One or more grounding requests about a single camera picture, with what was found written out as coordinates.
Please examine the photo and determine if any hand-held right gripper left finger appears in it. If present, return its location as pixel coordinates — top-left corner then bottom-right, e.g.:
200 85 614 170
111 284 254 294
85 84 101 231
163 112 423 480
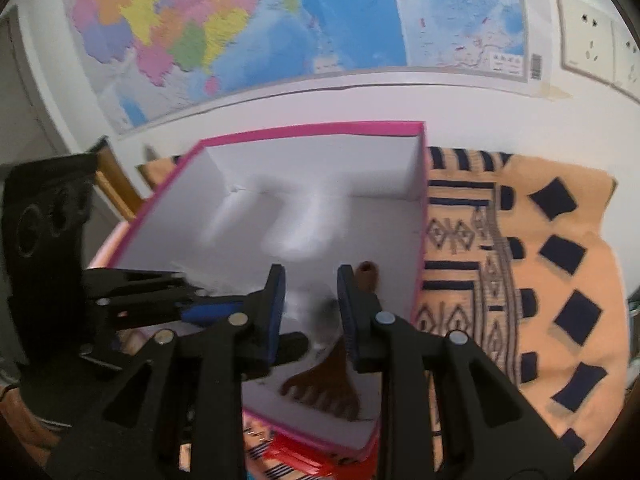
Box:
47 264 287 480

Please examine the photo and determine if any pink cardboard box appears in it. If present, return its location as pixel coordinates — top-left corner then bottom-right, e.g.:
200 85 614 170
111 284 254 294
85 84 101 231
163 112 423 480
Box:
87 121 432 461

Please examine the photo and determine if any brown wooden comb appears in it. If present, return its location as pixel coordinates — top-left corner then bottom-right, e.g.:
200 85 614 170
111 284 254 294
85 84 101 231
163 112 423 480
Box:
280 261 378 421

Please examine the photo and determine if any red packet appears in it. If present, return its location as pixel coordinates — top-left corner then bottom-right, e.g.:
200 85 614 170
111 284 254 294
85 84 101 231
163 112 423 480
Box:
245 432 376 480

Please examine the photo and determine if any wooden frame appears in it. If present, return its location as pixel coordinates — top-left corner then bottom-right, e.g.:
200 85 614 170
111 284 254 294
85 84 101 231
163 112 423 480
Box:
92 136 147 222

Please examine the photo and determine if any white wall socket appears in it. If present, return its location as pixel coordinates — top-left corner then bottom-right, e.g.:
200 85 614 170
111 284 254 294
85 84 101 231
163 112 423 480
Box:
612 22 640 106
556 0 616 83

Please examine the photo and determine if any orange patterned blanket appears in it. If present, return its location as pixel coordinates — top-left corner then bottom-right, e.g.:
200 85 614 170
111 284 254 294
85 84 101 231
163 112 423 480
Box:
137 146 631 480

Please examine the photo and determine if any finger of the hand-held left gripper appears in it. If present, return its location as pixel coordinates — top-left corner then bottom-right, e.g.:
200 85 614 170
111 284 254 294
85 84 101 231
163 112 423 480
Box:
277 331 309 363
82 266 249 333

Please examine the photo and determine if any grey door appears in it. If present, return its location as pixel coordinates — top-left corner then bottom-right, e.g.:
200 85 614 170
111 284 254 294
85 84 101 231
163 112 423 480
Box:
0 5 103 171

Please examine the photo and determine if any colourful wall map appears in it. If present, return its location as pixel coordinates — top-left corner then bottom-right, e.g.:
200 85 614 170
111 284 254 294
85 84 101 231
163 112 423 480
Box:
60 0 551 136

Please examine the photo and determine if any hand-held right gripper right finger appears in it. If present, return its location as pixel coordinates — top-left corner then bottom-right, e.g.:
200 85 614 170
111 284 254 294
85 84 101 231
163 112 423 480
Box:
336 264 576 480

